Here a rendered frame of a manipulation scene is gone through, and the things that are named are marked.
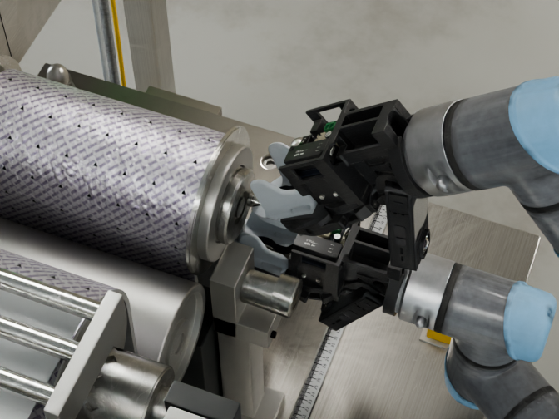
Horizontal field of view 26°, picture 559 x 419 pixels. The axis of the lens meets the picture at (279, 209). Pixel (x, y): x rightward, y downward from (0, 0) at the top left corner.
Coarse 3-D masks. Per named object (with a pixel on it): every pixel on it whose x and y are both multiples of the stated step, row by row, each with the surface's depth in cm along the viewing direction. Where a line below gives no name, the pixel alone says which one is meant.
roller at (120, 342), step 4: (88, 320) 90; (84, 324) 90; (88, 324) 91; (84, 328) 90; (124, 328) 100; (80, 332) 89; (84, 332) 90; (124, 332) 100; (80, 336) 90; (120, 336) 99; (124, 336) 100; (76, 340) 89; (80, 340) 90; (116, 340) 99; (120, 340) 99; (124, 340) 101; (116, 344) 99; (120, 344) 100; (124, 344) 101; (64, 364) 88; (64, 368) 89; (60, 372) 88; (60, 376) 88
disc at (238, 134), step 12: (228, 132) 111; (240, 132) 114; (228, 144) 111; (216, 156) 109; (216, 168) 110; (204, 180) 108; (204, 192) 108; (192, 216) 108; (192, 228) 108; (192, 240) 109; (192, 252) 111; (192, 264) 112; (204, 264) 116
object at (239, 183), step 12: (240, 168) 114; (240, 180) 112; (252, 180) 116; (228, 192) 111; (240, 192) 113; (228, 204) 111; (240, 204) 114; (228, 216) 111; (240, 216) 116; (216, 228) 112; (228, 228) 112; (240, 228) 117; (216, 240) 114; (228, 240) 114
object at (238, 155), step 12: (240, 144) 114; (228, 156) 111; (240, 156) 113; (252, 156) 117; (228, 168) 110; (252, 168) 118; (216, 180) 109; (228, 180) 111; (216, 192) 109; (204, 204) 109; (216, 204) 110; (204, 216) 109; (216, 216) 111; (204, 228) 110; (204, 240) 111; (204, 252) 112; (216, 252) 115
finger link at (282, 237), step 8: (256, 216) 130; (248, 224) 131; (256, 224) 131; (264, 224) 130; (272, 224) 130; (248, 232) 131; (256, 232) 131; (264, 232) 131; (272, 232) 131; (280, 232) 130; (288, 232) 130; (264, 240) 131; (272, 240) 130; (280, 240) 130; (288, 240) 130; (280, 248) 130; (288, 248) 130
